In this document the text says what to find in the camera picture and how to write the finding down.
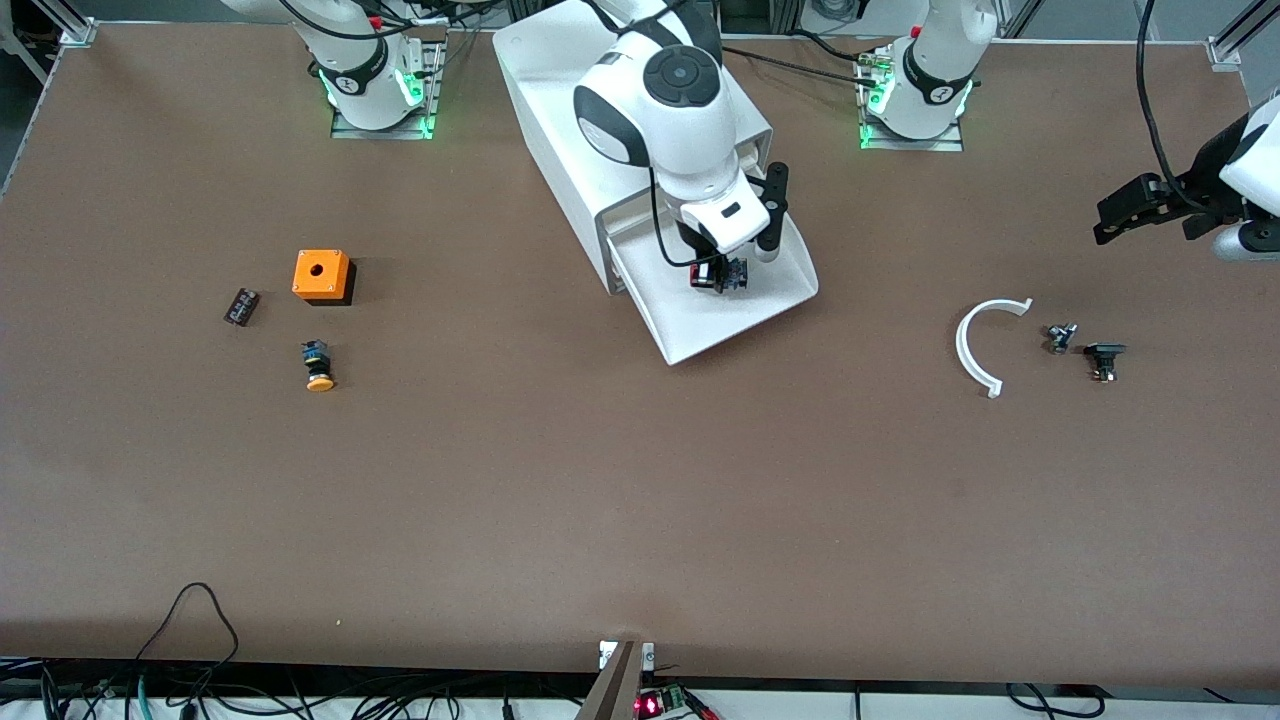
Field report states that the red push button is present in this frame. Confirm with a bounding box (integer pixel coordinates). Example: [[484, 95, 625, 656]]
[[690, 257, 750, 294]]

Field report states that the yellow push button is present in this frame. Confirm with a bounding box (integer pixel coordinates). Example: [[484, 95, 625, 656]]
[[301, 340, 337, 393]]

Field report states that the white curved plastic arc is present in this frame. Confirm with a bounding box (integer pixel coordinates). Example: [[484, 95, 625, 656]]
[[955, 297, 1034, 399]]

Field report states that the circuit board with red LED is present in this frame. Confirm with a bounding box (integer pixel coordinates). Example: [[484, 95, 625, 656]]
[[635, 685, 716, 720]]

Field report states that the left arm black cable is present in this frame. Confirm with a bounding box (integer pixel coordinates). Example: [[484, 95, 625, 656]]
[[1137, 0, 1201, 201]]

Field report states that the aluminium frame profile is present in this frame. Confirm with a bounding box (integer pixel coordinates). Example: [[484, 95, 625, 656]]
[[1207, 0, 1280, 69], [30, 0, 98, 48]]

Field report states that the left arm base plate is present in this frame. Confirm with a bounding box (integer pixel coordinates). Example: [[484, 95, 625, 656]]
[[858, 50, 966, 153]]

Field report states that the black cable across table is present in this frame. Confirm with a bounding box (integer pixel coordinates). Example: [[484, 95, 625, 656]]
[[720, 38, 883, 89]]

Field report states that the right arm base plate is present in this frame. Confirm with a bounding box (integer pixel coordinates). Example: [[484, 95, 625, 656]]
[[330, 40, 446, 141]]

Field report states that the orange button enclosure box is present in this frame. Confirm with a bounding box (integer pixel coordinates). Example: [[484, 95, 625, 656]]
[[292, 250, 357, 307]]

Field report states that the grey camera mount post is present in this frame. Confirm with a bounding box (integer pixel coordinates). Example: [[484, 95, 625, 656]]
[[575, 641, 643, 720]]

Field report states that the looped black cable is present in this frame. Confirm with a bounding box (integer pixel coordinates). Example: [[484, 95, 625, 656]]
[[135, 583, 241, 691]]

